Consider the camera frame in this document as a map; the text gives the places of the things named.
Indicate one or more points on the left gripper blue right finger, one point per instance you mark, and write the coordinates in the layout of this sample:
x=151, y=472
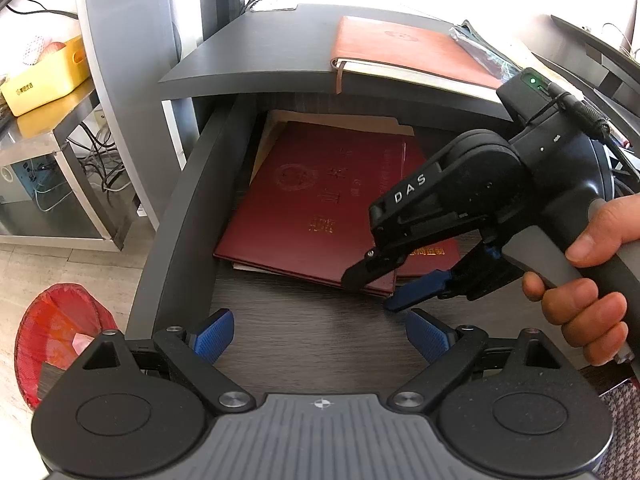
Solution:
x=431, y=338

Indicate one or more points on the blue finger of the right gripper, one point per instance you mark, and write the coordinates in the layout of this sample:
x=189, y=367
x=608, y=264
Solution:
x=424, y=288
x=375, y=264

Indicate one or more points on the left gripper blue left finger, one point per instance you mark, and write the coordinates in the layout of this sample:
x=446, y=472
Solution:
x=210, y=339

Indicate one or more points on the dark wood drawer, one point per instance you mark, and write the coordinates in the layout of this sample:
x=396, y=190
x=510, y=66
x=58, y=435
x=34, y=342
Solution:
x=290, y=336

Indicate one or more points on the dark red certificate book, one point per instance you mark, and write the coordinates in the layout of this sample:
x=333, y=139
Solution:
x=306, y=212

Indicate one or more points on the person right hand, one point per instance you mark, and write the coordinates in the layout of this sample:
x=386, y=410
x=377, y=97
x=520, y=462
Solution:
x=589, y=319

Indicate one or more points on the red round stool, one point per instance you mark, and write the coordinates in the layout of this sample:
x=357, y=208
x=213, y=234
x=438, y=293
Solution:
x=58, y=325

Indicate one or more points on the brown leather notebook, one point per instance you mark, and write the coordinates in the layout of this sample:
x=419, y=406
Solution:
x=406, y=53

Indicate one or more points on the tan paper folder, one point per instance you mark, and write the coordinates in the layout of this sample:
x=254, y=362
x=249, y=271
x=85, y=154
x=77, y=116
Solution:
x=276, y=120

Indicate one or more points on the grey side table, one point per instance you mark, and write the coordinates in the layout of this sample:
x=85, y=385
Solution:
x=63, y=184

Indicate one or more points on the grey checkered cloth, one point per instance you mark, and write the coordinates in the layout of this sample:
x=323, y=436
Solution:
x=622, y=459

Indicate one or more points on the yellow box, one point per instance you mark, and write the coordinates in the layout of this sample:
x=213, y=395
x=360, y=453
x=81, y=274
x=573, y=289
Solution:
x=60, y=69

